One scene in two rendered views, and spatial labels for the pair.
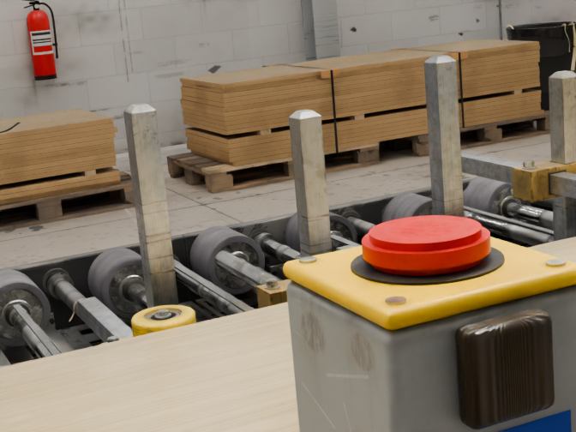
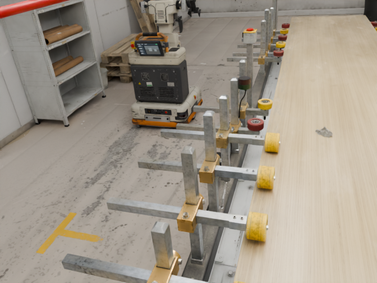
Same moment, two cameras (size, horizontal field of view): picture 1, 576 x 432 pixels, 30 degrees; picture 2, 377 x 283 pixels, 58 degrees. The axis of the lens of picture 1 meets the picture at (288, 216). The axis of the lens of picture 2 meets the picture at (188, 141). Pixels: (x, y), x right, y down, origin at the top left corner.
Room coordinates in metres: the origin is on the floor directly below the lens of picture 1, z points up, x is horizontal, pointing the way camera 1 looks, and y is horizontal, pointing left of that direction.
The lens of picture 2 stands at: (1.43, -1.80, 1.67)
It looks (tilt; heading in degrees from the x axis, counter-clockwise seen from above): 30 degrees down; 134
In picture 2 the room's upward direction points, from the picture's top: 5 degrees counter-clockwise
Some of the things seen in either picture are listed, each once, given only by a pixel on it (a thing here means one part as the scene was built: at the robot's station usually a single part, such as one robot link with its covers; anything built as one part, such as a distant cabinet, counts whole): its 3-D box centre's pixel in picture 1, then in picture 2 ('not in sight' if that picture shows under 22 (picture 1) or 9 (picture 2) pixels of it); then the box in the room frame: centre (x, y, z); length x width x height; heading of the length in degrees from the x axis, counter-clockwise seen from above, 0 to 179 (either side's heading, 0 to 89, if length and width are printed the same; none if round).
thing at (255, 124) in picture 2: not in sight; (255, 131); (0.65, -0.50, 0.85); 0.08 x 0.08 x 0.11
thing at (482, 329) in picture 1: (506, 368); not in sight; (0.29, -0.06, 1.20); 0.03 x 0.01 x 0.03; 114
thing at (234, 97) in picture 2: not in sight; (235, 122); (0.53, -0.51, 0.87); 0.04 x 0.04 x 0.48; 24
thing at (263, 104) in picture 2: not in sight; (265, 109); (0.57, -0.26, 0.85); 0.08 x 0.08 x 0.11
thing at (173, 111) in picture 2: not in sight; (158, 111); (-1.00, 0.33, 0.23); 0.41 x 0.02 x 0.08; 23
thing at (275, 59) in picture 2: not in sight; (253, 59); (-0.02, 0.57, 0.83); 0.43 x 0.03 x 0.04; 24
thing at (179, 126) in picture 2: not in sight; (216, 129); (0.47, -0.58, 0.84); 0.43 x 0.03 x 0.04; 24
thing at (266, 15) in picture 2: not in sight; (266, 38); (-0.08, 0.86, 0.94); 0.04 x 0.04 x 0.48; 24
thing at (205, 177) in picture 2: not in sight; (210, 167); (0.75, -0.99, 0.95); 0.14 x 0.06 x 0.05; 114
